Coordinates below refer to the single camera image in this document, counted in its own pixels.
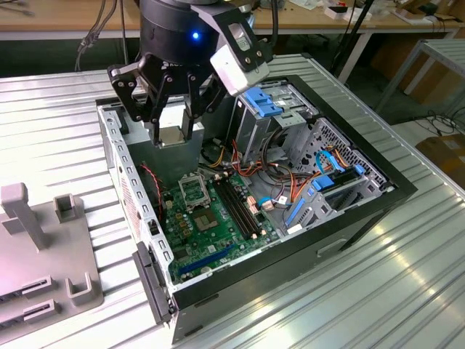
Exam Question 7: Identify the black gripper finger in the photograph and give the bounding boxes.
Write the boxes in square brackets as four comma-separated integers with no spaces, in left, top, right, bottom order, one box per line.
[107,53,174,149]
[180,71,228,143]

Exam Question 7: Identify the silver CPU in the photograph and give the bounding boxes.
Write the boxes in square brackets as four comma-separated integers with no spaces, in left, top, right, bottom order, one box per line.
[159,126,186,149]

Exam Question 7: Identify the blue plastic drive caddy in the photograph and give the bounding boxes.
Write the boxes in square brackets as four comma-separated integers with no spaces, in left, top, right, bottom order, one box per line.
[243,87,287,119]

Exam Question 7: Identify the grey power supply unit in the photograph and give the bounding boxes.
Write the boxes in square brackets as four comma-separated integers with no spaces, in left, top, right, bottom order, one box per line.
[121,101,206,186]

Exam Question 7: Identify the metal drive cage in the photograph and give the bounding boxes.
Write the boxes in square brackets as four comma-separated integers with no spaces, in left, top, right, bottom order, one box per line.
[232,85,317,168]

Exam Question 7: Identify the black RAM slot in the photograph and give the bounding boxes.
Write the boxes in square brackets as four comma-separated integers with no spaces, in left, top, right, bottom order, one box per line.
[221,175,264,238]
[225,174,269,236]
[217,177,259,240]
[212,178,255,241]

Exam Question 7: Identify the green motherboard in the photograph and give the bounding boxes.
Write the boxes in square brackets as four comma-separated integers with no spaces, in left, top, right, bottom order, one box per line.
[161,170,280,286]

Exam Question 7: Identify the blue disk carrier with disk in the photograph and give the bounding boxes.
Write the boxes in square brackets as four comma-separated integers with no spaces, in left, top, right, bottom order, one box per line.
[310,164,366,193]

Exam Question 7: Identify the white flat box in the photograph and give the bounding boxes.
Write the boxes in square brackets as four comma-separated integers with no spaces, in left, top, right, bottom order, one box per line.
[324,3,372,21]

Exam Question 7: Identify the blue expansion slot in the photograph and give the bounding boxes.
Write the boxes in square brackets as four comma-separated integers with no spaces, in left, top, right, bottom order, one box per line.
[177,242,236,276]

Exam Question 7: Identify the perforated metal disk bay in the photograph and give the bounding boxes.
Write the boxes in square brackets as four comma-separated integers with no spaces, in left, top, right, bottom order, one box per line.
[290,116,397,233]

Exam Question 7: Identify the grey parts rack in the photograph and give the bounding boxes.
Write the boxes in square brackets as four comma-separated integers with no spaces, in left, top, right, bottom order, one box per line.
[0,182,105,345]

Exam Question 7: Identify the black case latch bar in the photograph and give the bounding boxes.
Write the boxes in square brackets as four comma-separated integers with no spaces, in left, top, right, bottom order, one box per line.
[131,240,175,325]

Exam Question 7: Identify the wooden desk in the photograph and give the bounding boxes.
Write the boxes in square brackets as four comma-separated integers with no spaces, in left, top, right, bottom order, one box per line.
[0,0,465,41]

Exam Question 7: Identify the black open PC case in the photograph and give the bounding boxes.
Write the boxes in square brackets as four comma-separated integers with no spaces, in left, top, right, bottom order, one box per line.
[94,74,419,345]

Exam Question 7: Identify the brown cardboard box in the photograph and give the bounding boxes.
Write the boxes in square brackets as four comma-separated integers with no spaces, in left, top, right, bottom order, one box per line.
[415,133,465,190]

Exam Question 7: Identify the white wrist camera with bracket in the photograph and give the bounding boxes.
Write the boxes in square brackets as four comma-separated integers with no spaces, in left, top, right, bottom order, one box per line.
[191,2,276,97]

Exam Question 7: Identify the thin cable with silver plug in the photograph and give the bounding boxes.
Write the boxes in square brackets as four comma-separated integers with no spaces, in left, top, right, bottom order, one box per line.
[74,0,108,72]

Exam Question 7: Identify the yellow black power wires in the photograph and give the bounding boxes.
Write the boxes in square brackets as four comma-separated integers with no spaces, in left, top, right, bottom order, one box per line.
[201,137,233,172]

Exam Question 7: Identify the red black fan wire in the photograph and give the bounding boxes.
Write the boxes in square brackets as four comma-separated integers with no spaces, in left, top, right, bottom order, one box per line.
[139,163,164,222]

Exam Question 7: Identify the orange power wire bundle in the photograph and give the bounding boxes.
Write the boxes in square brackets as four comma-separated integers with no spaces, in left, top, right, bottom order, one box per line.
[230,140,349,219]

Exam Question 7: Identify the light blue data wire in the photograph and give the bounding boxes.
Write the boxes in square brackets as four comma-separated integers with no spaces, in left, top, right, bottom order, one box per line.
[315,148,345,175]

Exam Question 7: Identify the blue plastic rail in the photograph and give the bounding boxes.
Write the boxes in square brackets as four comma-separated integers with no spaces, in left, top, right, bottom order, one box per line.
[285,198,307,227]

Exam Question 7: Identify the metal frame side table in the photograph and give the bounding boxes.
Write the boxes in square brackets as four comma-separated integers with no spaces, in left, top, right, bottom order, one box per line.
[376,38,465,117]

